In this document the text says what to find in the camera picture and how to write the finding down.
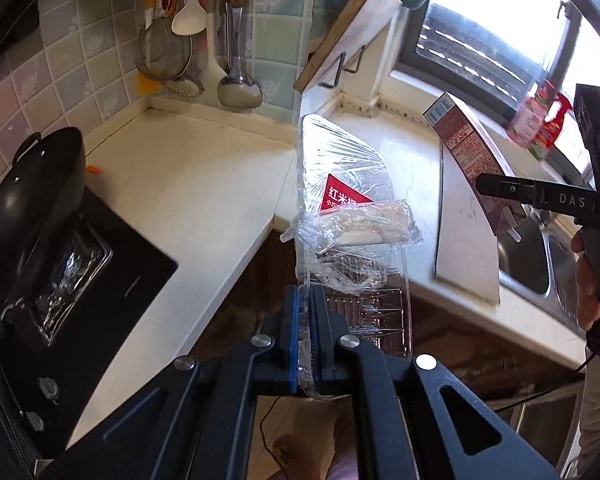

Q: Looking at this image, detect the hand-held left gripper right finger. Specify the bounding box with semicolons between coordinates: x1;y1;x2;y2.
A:
307;285;561;480

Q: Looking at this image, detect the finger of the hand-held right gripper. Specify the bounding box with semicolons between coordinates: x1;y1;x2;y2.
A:
475;172;600;221

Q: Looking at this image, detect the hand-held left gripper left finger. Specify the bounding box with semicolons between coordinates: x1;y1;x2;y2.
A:
40;285;301;480

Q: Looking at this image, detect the red printed carton box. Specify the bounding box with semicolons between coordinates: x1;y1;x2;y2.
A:
422;91;528;238

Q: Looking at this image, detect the clear plastic tray red label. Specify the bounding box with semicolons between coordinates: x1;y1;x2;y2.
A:
280;114;423;401

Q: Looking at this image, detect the person's right hand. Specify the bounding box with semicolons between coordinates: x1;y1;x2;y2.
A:
570;227;600;331

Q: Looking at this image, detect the brown wooden cabinet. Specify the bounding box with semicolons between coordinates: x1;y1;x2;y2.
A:
190;225;588;401

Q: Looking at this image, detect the steel sink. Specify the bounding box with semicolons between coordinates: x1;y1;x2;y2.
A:
495;210;596;341

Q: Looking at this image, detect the pink detergent bottle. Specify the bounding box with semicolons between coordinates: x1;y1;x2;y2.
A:
507;80;556;148

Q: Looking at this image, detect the red spray bottle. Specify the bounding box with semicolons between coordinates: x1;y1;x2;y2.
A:
530;92;574;161

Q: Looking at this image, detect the flat cardboard sheet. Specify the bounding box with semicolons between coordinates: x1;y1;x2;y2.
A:
432;145;503;306

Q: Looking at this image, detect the black glass cooktop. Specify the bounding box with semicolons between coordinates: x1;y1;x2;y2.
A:
0;187;180;466

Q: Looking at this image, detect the wooden cutting board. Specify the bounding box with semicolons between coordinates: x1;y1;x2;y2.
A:
294;0;403;93

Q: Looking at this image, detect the black wok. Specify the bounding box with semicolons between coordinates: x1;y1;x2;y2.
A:
0;127;87;323

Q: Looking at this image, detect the metal mesh strainer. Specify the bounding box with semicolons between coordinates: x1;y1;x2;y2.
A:
133;17;193;83

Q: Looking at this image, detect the grey window frame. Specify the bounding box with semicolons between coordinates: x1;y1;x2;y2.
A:
390;0;600;161

